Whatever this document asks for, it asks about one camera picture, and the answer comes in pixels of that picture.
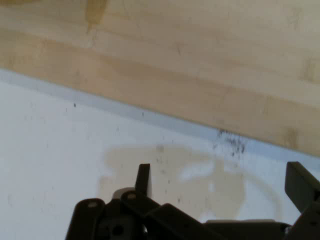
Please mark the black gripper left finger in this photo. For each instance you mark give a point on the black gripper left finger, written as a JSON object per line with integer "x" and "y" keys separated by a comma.
{"x": 140, "y": 212}

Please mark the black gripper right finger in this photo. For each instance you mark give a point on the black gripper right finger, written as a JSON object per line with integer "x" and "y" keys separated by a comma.
{"x": 303, "y": 190}

